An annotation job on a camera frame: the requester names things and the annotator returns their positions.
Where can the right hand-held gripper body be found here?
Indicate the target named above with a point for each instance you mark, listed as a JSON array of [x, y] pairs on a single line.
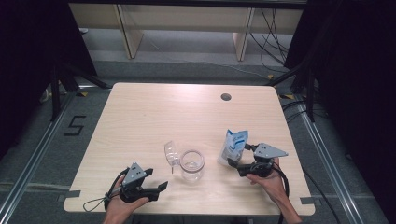
[[264, 152]]

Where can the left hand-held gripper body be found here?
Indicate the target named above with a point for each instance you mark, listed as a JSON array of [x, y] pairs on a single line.
[[134, 177]]

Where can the white and blue pouch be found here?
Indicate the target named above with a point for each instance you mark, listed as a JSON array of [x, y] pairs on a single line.
[[234, 146]]

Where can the clear glass jar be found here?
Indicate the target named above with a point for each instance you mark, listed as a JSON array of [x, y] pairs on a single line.
[[192, 166]]

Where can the person's right hand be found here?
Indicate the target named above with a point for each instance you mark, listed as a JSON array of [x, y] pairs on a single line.
[[274, 183]]

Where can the person's left hand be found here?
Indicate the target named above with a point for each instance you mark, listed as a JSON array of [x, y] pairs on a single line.
[[120, 207]]

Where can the grey tape strip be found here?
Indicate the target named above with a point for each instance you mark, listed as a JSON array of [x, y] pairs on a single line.
[[307, 200]]

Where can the black metal stand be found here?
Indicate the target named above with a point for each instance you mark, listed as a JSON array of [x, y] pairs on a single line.
[[55, 93], [309, 93]]

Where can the black curtain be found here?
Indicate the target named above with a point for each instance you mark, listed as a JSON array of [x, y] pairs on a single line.
[[28, 62], [358, 77]]

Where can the light wooden shelf unit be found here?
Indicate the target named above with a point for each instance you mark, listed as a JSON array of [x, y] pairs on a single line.
[[186, 18]]

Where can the metal floor rail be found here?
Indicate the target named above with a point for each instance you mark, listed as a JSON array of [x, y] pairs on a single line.
[[37, 149], [327, 165]]

